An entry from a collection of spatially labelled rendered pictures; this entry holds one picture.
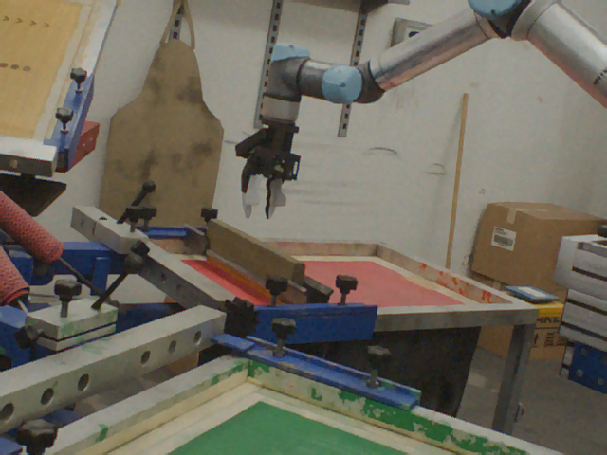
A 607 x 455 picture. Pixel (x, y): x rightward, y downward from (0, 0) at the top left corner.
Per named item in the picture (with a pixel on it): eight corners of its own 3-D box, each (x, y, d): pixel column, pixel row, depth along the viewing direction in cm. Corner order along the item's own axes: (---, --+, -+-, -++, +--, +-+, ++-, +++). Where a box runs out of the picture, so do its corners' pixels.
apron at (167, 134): (202, 239, 426) (237, 5, 406) (210, 244, 420) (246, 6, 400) (91, 237, 395) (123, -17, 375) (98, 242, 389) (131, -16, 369)
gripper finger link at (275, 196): (279, 225, 195) (279, 182, 192) (264, 217, 200) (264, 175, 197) (291, 223, 197) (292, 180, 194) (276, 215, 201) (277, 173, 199)
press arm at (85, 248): (124, 265, 187) (128, 242, 186) (137, 275, 182) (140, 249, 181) (40, 265, 177) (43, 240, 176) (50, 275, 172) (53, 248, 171)
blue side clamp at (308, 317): (357, 331, 188) (363, 298, 187) (372, 339, 184) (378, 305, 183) (227, 336, 171) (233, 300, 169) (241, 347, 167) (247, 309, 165)
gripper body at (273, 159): (266, 182, 188) (276, 122, 186) (244, 172, 195) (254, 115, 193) (297, 184, 193) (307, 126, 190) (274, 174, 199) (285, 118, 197)
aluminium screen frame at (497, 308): (377, 253, 259) (379, 240, 258) (535, 323, 213) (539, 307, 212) (110, 249, 213) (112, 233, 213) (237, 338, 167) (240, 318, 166)
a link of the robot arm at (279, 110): (257, 94, 192) (289, 99, 197) (253, 116, 193) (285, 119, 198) (277, 100, 186) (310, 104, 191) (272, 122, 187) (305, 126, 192)
